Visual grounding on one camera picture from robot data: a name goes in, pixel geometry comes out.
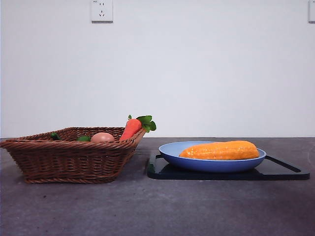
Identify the orange-yellow corn cob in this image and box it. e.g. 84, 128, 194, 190
179, 140, 260, 161

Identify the blue round plate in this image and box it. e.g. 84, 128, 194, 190
158, 141, 267, 174

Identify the brown wicker basket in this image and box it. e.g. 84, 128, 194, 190
0, 126, 147, 184

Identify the orange carrot with green leaves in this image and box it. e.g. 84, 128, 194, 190
119, 114, 157, 141

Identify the brown egg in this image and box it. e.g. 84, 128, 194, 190
90, 132, 115, 143

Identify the black flat tray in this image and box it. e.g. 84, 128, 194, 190
147, 154, 311, 181

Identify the white wall socket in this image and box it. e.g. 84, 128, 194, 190
91, 0, 114, 24

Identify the white wall plate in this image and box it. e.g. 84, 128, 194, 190
308, 0, 315, 24

